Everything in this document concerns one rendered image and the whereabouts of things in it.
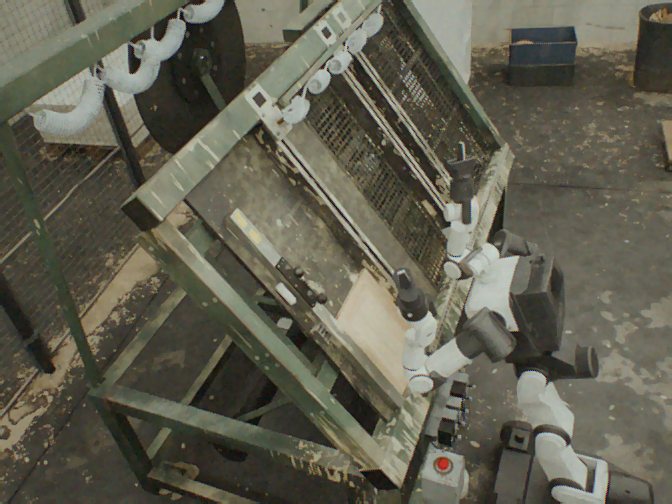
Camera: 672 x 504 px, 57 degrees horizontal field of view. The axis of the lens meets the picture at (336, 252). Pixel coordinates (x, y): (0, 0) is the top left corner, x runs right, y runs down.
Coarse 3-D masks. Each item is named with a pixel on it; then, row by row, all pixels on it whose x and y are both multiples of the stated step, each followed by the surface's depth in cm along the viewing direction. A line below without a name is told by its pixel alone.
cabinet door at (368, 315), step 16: (368, 272) 242; (352, 288) 234; (368, 288) 239; (352, 304) 230; (368, 304) 237; (384, 304) 243; (336, 320) 222; (352, 320) 227; (368, 320) 234; (384, 320) 241; (400, 320) 247; (352, 336) 225; (368, 336) 231; (384, 336) 238; (400, 336) 245; (368, 352) 228; (384, 352) 235; (400, 352) 242; (384, 368) 232; (400, 368) 239; (400, 384) 236
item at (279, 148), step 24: (264, 96) 216; (264, 120) 212; (288, 120) 212; (264, 144) 221; (288, 144) 223; (288, 168) 224; (312, 192) 227; (336, 216) 230; (360, 240) 236; (360, 264) 241; (384, 264) 242
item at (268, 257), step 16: (256, 256) 205; (272, 256) 205; (272, 272) 207; (288, 288) 209; (304, 304) 211; (320, 304) 215; (320, 320) 214; (336, 336) 216; (352, 352) 219; (368, 368) 223; (384, 384) 226; (384, 400) 229; (400, 400) 230
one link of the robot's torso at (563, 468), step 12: (540, 444) 243; (552, 444) 240; (564, 444) 239; (540, 456) 248; (552, 456) 245; (564, 456) 253; (576, 456) 268; (552, 468) 258; (564, 468) 255; (576, 468) 260; (552, 480) 262; (564, 480) 259; (576, 480) 258
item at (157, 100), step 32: (192, 0) 250; (160, 32) 235; (192, 32) 252; (224, 32) 274; (128, 64) 224; (160, 64) 238; (192, 64) 253; (224, 64) 278; (160, 96) 241; (192, 96) 259; (224, 96) 282; (160, 128) 244; (192, 128) 264
